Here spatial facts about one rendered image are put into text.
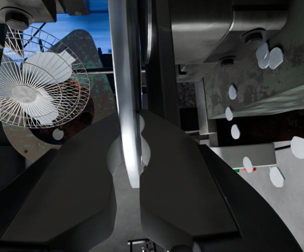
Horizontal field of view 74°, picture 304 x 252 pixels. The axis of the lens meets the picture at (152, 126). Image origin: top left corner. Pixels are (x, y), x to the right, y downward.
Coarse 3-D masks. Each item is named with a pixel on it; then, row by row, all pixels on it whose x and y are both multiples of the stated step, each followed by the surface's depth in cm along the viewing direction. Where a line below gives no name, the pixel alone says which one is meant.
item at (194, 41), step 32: (160, 0) 16; (192, 0) 18; (224, 0) 19; (256, 0) 19; (160, 32) 16; (192, 32) 19; (224, 32) 20; (256, 32) 20; (160, 64) 15; (224, 64) 26; (160, 96) 16
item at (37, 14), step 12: (0, 0) 22; (12, 0) 22; (24, 0) 22; (36, 0) 22; (48, 0) 25; (60, 0) 28; (0, 12) 24; (12, 12) 24; (24, 12) 24; (36, 12) 24; (48, 12) 25; (60, 12) 29; (12, 24) 24; (24, 24) 25
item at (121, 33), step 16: (112, 0) 8; (128, 0) 9; (112, 16) 8; (128, 16) 8; (112, 32) 8; (128, 32) 8; (112, 48) 8; (128, 48) 9; (128, 64) 9; (128, 80) 9; (128, 96) 9; (128, 112) 10; (128, 128) 10; (128, 144) 11; (128, 160) 12; (128, 176) 14
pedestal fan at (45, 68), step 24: (48, 48) 87; (0, 72) 93; (24, 72) 91; (48, 72) 97; (72, 72) 107; (96, 72) 109; (144, 72) 112; (0, 96) 96; (24, 96) 94; (48, 96) 98; (0, 120) 109; (48, 120) 116
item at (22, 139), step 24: (72, 48) 153; (96, 48) 170; (72, 96) 158; (96, 96) 152; (144, 96) 180; (192, 96) 181; (24, 120) 146; (72, 120) 157; (96, 120) 151; (24, 144) 145; (48, 144) 147
